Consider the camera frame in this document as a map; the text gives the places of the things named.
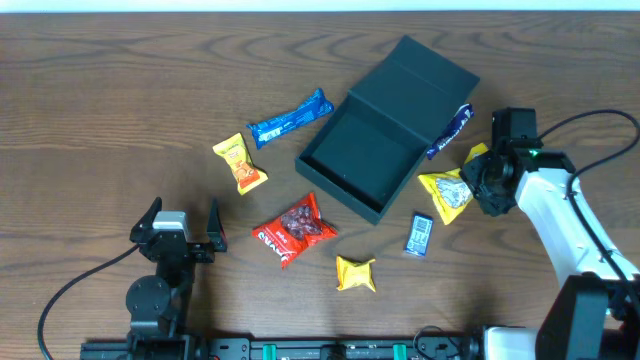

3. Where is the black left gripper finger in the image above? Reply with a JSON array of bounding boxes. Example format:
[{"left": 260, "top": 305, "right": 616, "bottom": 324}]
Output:
[
  {"left": 130, "top": 197, "right": 162, "bottom": 235},
  {"left": 206, "top": 199, "right": 227, "bottom": 250}
]

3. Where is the yellow candy bag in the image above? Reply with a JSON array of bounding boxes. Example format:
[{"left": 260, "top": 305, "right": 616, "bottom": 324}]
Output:
[{"left": 418, "top": 168, "right": 473, "bottom": 225}]

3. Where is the purple Dairy Milk chocolate bar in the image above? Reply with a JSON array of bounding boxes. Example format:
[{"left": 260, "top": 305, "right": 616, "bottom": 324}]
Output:
[{"left": 426, "top": 104, "right": 475, "bottom": 160}]

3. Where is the red Hacks candy bag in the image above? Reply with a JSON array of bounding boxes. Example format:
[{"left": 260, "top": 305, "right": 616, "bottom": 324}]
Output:
[{"left": 252, "top": 192, "right": 338, "bottom": 270}]

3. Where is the small blue box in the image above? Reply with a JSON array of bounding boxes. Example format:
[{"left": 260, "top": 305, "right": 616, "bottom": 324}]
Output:
[{"left": 404, "top": 213, "right": 434, "bottom": 257}]

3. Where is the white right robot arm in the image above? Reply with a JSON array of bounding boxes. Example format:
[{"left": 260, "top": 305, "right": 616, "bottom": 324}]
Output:
[{"left": 460, "top": 149, "right": 639, "bottom": 359}]

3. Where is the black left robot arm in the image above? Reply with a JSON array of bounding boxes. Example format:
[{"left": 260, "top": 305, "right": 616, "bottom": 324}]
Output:
[{"left": 126, "top": 198, "right": 228, "bottom": 359}]

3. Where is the blue Oreo cookie pack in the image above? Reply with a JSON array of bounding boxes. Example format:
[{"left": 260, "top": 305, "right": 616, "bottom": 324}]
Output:
[{"left": 247, "top": 88, "right": 334, "bottom": 150}]

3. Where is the yellow orange snack packet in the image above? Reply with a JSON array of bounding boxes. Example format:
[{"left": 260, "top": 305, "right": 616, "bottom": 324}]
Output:
[{"left": 212, "top": 133, "right": 268, "bottom": 195}]

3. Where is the dark green open box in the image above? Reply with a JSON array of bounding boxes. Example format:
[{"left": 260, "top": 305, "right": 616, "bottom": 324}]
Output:
[{"left": 295, "top": 36, "right": 479, "bottom": 224}]

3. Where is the small yellow crumpled packet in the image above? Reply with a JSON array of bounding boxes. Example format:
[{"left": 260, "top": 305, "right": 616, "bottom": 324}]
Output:
[{"left": 336, "top": 256, "right": 376, "bottom": 292}]

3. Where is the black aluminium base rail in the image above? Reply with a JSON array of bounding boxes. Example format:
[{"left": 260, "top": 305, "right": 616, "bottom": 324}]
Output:
[{"left": 79, "top": 336, "right": 483, "bottom": 360}]

